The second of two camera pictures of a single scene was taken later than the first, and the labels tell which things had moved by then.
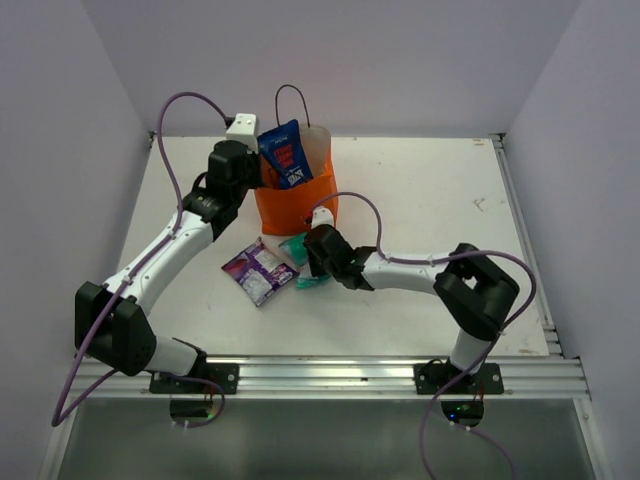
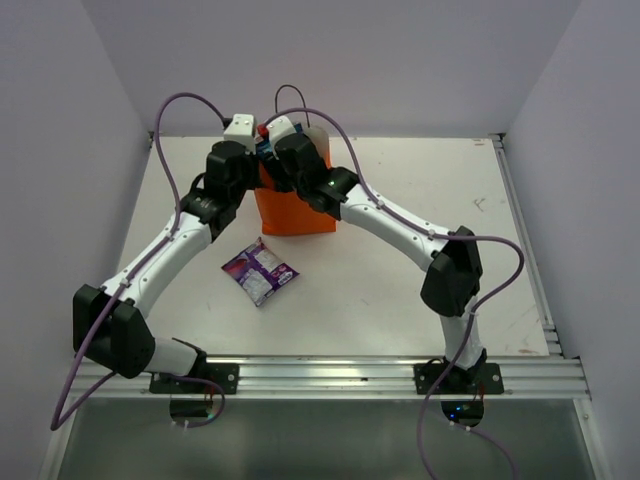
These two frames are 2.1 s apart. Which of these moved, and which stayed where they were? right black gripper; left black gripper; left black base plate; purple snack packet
Moved: right black gripper
Stayed: left black base plate; left black gripper; purple snack packet
